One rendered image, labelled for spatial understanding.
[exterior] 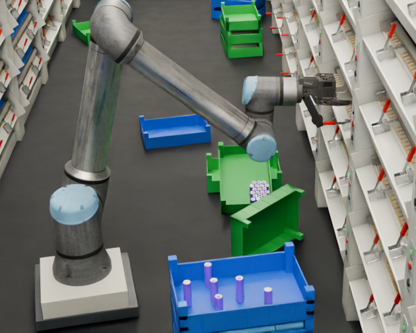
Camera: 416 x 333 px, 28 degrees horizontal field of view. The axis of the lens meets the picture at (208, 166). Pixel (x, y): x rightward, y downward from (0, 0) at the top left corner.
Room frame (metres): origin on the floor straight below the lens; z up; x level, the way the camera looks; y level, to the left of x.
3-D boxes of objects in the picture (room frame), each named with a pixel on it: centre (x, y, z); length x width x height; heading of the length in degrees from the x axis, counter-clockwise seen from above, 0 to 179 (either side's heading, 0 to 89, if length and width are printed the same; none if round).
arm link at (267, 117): (2.40, -0.17, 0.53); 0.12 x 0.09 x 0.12; 179
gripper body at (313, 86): (2.41, -0.35, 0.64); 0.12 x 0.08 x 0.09; 89
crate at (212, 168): (3.01, -0.14, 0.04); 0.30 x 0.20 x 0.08; 90
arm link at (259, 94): (2.41, -0.18, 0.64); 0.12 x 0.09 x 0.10; 89
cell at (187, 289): (1.53, 0.06, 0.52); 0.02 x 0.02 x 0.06
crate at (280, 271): (1.55, -0.06, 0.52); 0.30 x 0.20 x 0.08; 98
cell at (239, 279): (1.54, -0.06, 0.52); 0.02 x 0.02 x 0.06
